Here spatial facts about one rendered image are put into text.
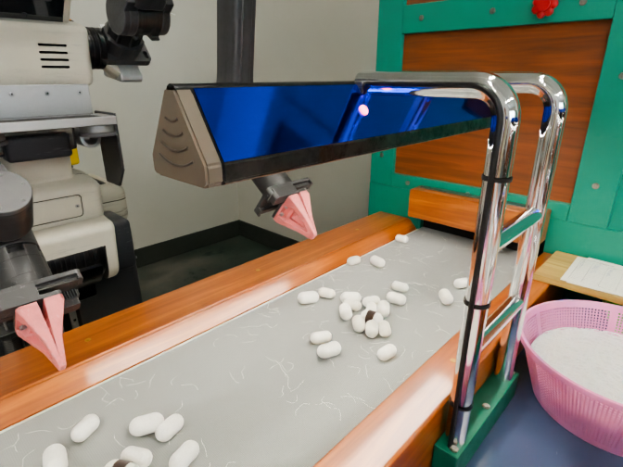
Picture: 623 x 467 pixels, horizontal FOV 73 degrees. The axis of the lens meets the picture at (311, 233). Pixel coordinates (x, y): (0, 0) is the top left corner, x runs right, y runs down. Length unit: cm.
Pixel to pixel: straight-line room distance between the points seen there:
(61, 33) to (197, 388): 75
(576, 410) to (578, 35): 65
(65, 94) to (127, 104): 162
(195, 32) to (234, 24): 211
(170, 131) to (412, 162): 85
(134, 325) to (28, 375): 14
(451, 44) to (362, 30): 118
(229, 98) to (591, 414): 55
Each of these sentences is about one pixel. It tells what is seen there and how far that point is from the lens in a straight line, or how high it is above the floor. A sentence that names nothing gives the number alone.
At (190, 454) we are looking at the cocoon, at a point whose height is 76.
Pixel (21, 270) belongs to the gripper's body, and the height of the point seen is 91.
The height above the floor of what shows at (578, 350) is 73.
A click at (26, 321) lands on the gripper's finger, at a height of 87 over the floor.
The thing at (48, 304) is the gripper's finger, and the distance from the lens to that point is 56.
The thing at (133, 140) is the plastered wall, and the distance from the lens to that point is 266.
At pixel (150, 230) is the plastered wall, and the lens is 279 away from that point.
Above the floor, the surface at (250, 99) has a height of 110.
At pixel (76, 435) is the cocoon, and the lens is 56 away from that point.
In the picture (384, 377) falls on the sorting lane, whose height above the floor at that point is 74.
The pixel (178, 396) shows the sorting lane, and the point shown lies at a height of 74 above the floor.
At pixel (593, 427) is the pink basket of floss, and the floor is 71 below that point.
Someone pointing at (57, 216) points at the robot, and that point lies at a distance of 108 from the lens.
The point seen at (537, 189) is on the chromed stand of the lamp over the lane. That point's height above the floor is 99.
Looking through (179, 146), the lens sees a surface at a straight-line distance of 33.
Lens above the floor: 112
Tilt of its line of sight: 21 degrees down
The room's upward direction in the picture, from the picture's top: straight up
